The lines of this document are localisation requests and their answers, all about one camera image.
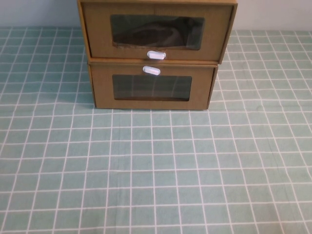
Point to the cardboard drawer with clear window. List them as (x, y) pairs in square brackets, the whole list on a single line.
[(102, 85), (97, 36)]

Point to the cardboard shoe box shell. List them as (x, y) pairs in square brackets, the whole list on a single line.
[(117, 62), (156, 1)]

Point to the green checked tablecloth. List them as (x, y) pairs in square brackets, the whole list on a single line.
[(156, 170)]

